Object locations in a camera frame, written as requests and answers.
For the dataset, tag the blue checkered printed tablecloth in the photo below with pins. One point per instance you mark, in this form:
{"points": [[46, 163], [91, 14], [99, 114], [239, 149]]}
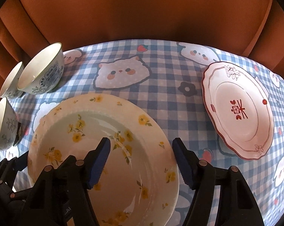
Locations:
{"points": [[160, 87]]}

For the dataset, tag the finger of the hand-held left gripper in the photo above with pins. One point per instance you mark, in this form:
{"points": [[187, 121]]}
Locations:
{"points": [[20, 163]]}

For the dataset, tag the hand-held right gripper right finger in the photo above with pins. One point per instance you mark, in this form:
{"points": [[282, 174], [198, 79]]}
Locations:
{"points": [[183, 162]]}

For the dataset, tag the pink plate with red rim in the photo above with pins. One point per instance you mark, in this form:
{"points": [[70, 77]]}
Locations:
{"points": [[238, 113]]}

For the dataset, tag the cream plate with yellow flowers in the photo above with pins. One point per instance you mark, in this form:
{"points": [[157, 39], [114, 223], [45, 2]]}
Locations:
{"points": [[85, 122]]}

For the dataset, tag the white cup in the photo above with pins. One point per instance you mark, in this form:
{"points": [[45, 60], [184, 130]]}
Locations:
{"points": [[0, 124]]}

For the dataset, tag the large white bowl blue pattern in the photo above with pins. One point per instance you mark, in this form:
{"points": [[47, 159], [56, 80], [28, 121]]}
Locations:
{"points": [[38, 68]]}

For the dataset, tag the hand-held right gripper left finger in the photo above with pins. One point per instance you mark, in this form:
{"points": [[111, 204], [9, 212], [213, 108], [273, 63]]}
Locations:
{"points": [[100, 162]]}

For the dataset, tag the small white bowl blue pattern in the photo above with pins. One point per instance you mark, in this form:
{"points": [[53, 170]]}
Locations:
{"points": [[11, 80]]}

